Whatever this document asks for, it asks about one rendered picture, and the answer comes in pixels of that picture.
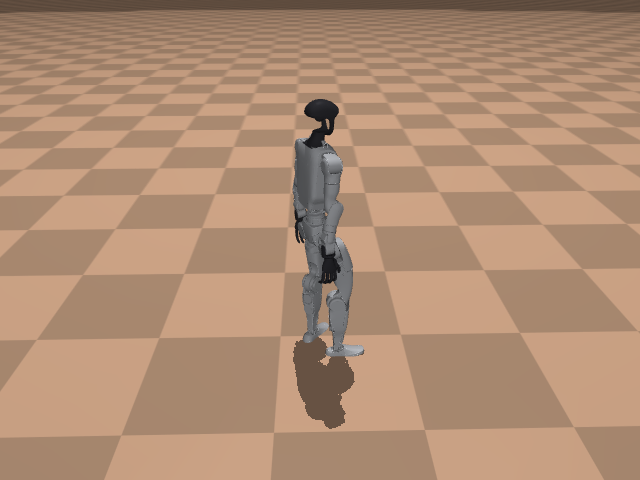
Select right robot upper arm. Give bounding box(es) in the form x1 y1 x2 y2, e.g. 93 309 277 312
321 152 344 214

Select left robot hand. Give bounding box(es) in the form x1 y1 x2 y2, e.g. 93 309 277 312
294 210 306 243

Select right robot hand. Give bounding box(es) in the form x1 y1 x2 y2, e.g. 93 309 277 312
318 245 341 284

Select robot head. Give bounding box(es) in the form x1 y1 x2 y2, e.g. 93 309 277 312
303 99 339 149

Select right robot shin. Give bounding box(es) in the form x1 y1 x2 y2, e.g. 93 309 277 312
328 297 350 352

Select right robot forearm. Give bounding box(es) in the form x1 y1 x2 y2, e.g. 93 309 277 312
320 203 343 255

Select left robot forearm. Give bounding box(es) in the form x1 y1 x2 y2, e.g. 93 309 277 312
293 182 306 218

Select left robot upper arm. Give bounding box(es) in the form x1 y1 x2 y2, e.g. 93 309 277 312
294 138 305 186

